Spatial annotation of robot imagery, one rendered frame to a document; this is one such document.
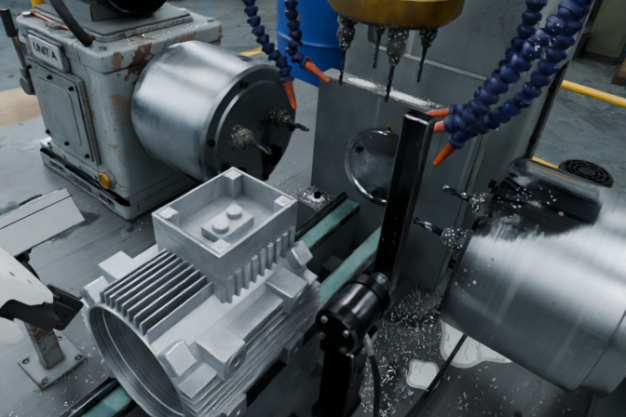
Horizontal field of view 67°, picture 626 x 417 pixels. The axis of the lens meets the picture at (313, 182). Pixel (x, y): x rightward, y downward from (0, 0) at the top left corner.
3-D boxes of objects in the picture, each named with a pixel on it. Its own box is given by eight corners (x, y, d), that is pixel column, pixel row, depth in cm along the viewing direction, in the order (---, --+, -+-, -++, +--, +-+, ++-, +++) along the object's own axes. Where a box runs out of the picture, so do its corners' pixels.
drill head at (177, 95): (189, 114, 116) (180, 9, 102) (309, 171, 99) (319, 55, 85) (96, 154, 99) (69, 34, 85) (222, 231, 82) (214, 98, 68)
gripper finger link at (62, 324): (5, 309, 41) (59, 328, 47) (24, 329, 40) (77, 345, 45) (32, 278, 42) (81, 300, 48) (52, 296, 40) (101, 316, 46)
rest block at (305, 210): (308, 225, 103) (312, 180, 96) (334, 239, 100) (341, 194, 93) (291, 239, 99) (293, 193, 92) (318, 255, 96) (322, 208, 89)
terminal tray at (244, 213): (232, 211, 62) (231, 165, 58) (297, 248, 57) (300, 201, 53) (156, 262, 54) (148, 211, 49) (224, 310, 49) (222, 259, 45)
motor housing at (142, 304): (215, 279, 72) (208, 176, 62) (316, 347, 64) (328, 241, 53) (96, 370, 59) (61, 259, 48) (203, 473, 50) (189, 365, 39)
